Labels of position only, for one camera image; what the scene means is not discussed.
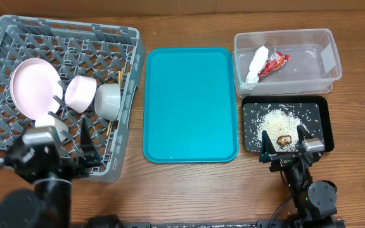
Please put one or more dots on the white rice grains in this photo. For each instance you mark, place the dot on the white rice grains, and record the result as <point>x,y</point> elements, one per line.
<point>279,119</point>

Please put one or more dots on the red snack wrapper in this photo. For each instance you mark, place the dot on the red snack wrapper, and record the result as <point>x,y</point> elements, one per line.
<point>274,62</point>

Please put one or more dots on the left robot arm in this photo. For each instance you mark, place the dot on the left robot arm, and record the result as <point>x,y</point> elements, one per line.
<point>47,205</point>

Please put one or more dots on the wooden chopstick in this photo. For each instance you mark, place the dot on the wooden chopstick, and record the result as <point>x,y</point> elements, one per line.
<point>120,75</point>

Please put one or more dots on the clear plastic bin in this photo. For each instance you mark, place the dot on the clear plastic bin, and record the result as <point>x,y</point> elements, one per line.
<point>313,66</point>

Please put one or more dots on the grey green bowl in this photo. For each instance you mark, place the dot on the grey green bowl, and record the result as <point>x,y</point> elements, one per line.
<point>107,101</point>

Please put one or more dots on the grey plastic dish rack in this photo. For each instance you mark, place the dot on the grey plastic dish rack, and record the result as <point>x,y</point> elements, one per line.
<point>73,48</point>

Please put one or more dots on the small white pink saucer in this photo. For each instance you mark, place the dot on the small white pink saucer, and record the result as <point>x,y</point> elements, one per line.
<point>80,93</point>

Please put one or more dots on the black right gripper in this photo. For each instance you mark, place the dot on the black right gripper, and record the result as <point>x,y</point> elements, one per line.
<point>284,159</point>

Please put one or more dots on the white paper napkin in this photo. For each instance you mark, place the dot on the white paper napkin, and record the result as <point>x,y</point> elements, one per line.
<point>257,64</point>

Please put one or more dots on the black rectangular tray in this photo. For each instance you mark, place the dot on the black rectangular tray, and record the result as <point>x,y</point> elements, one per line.
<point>319,100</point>

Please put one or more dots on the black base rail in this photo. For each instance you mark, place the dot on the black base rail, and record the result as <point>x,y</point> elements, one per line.
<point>257,224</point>

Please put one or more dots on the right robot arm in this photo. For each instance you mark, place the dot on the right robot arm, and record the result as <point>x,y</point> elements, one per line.
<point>315,202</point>

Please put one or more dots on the white paper cup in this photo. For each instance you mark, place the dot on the white paper cup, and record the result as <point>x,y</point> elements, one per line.
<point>48,120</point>

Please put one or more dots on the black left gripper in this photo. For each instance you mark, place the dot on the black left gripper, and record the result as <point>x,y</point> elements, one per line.
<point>76,166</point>

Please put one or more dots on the brown food scrap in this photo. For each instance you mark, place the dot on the brown food scrap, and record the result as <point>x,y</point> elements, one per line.
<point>284,140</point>

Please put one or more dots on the large white round plate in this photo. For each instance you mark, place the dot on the large white round plate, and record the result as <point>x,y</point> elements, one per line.
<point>33,86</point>

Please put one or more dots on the teal plastic serving tray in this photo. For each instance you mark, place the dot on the teal plastic serving tray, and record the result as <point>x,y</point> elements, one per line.
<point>190,113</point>

